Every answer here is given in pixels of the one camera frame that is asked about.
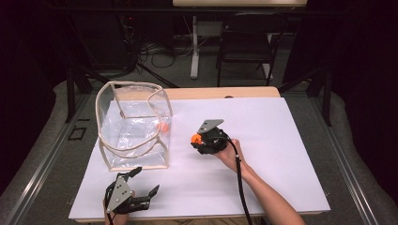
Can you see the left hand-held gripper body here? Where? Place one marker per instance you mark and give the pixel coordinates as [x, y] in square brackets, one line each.
[119, 193]

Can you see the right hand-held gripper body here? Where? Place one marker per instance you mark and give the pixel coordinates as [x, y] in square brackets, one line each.
[214, 140]

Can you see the orange ball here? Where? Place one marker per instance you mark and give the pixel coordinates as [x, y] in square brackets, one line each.
[163, 126]
[196, 139]

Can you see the clear plastic bag beige trim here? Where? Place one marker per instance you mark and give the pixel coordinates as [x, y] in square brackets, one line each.
[131, 137]

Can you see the person's right hand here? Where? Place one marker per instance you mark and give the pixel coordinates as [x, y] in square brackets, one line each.
[231, 155]

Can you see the person's left hand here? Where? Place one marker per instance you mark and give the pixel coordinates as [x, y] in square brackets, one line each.
[118, 218]

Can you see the wooden table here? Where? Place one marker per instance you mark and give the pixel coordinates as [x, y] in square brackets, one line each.
[216, 92]

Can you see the white paper sheet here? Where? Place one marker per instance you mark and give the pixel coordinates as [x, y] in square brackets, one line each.
[266, 131]

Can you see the black tripod leg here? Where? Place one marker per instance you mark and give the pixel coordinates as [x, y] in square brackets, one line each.
[156, 76]

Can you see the white desk leg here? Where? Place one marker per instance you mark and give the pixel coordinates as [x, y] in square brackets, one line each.
[195, 53]

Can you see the black metal stand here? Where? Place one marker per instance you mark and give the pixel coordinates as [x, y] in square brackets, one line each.
[327, 100]
[70, 97]

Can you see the black chair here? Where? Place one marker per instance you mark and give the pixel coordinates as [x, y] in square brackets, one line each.
[247, 40]

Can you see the white desk top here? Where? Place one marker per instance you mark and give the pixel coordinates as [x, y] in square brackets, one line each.
[239, 2]

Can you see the black floor socket frame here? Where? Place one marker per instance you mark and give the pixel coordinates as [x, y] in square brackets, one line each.
[69, 133]

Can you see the metal floor rail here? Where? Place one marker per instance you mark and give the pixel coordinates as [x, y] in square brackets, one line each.
[344, 168]
[40, 170]

